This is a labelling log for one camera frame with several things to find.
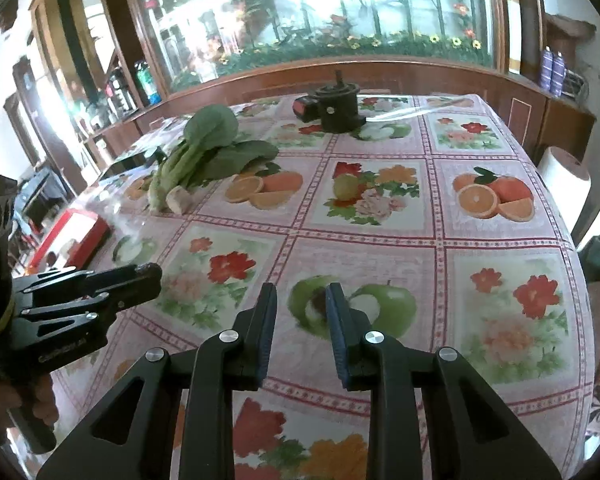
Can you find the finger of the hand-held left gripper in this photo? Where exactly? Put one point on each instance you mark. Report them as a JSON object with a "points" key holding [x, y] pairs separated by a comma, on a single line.
{"points": [[80, 310], [130, 280]]}

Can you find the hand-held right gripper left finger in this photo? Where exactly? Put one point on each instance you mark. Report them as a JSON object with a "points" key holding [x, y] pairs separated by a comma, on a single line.
{"points": [[265, 330]]}

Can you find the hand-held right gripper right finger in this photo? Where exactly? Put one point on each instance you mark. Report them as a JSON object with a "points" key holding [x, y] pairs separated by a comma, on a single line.
{"points": [[337, 330]]}

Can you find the red rimmed white tray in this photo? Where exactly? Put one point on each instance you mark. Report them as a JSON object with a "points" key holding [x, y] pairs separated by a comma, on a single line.
{"points": [[82, 240]]}

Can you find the person's left hand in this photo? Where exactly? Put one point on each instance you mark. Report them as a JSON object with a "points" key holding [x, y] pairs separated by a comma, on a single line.
{"points": [[42, 397]]}

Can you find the small pale yam piece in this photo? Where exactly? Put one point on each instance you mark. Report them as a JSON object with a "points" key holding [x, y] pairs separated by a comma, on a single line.
{"points": [[177, 199]]}

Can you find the black phone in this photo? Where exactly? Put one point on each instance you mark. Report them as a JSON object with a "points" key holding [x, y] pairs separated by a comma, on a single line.
{"points": [[130, 162]]}

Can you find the green bok choy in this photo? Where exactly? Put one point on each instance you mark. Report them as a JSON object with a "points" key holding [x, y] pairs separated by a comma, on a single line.
{"points": [[210, 132]]}

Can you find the green bottle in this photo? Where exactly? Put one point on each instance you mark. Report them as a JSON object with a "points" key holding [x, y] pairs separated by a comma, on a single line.
{"points": [[145, 80]]}

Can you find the black round device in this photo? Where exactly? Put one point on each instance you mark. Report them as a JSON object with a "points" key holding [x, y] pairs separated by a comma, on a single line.
{"points": [[337, 107]]}

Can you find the wooden shelf unit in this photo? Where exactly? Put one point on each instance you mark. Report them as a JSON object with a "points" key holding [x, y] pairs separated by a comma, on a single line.
{"points": [[70, 20]]}

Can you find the wooden cabinet with painted glass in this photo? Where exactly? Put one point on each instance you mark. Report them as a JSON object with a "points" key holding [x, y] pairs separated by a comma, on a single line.
{"points": [[430, 76]]}

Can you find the white paper towel roll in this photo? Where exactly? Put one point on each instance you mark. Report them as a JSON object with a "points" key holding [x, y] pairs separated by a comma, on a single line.
{"points": [[565, 180]]}

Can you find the purple bottle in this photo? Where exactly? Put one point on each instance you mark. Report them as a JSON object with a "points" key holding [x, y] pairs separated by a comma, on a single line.
{"points": [[559, 74], [546, 67]]}

